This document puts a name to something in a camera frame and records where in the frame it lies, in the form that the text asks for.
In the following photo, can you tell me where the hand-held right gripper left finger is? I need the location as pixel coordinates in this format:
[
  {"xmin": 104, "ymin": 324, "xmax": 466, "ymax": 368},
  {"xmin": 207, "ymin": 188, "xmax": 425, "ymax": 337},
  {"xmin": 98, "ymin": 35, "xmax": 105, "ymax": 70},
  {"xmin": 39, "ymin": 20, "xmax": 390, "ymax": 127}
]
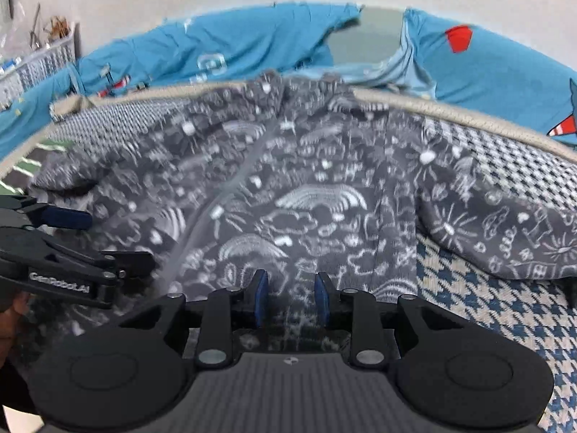
[{"xmin": 117, "ymin": 270, "xmax": 270, "ymax": 368}]

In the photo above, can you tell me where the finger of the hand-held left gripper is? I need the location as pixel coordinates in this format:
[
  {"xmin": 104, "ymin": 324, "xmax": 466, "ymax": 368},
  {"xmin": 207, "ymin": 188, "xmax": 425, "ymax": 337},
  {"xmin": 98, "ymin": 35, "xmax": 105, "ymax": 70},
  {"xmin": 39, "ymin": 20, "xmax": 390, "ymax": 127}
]
[
  {"xmin": 18, "ymin": 198, "xmax": 93, "ymax": 232},
  {"xmin": 45, "ymin": 239, "xmax": 156, "ymax": 281}
]

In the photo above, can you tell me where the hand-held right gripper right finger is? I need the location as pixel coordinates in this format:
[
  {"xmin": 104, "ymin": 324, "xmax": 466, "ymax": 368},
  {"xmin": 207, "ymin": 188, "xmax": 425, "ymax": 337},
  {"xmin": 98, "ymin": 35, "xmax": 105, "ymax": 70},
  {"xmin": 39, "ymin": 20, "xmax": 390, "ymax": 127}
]
[{"xmin": 314, "ymin": 272, "xmax": 456, "ymax": 368}]

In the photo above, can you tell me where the grey doodle print fleece garment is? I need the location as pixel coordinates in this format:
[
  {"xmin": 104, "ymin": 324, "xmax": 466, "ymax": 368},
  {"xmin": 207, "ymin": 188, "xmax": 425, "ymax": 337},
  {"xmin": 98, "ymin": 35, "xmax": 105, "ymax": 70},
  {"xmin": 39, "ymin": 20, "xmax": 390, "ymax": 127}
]
[{"xmin": 9, "ymin": 70, "xmax": 577, "ymax": 353}]

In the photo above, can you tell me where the person's left hand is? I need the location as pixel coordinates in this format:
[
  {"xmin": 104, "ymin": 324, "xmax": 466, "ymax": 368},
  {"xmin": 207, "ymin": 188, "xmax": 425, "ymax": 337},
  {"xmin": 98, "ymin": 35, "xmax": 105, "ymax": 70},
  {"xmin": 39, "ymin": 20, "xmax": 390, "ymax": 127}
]
[{"xmin": 0, "ymin": 291, "xmax": 32, "ymax": 341}]

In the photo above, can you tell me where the green striped folded garment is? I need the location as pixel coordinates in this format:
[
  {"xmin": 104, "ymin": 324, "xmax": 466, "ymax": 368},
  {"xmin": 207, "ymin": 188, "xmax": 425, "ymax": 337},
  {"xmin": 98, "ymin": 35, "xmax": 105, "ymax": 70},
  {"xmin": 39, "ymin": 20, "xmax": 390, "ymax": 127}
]
[{"xmin": 0, "ymin": 137, "xmax": 77, "ymax": 199}]

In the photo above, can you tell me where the white plastic basket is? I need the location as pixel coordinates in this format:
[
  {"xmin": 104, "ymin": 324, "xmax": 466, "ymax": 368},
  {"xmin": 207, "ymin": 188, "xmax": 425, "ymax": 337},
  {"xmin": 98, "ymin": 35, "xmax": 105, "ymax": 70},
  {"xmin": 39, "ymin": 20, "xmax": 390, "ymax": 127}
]
[{"xmin": 0, "ymin": 34, "xmax": 77, "ymax": 111}]

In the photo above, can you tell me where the grey cushion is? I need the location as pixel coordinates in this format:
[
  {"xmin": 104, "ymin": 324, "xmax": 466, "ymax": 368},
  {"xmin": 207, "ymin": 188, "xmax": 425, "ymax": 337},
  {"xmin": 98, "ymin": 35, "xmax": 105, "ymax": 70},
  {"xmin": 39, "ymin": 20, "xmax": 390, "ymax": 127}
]
[{"xmin": 327, "ymin": 6, "xmax": 406, "ymax": 66}]

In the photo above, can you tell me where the blue airplane print bed cover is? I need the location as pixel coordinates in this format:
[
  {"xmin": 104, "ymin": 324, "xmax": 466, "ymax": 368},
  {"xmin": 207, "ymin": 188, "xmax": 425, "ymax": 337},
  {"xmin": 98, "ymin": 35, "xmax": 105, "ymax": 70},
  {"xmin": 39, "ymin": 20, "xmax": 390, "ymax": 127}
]
[{"xmin": 0, "ymin": 2, "xmax": 577, "ymax": 163}]

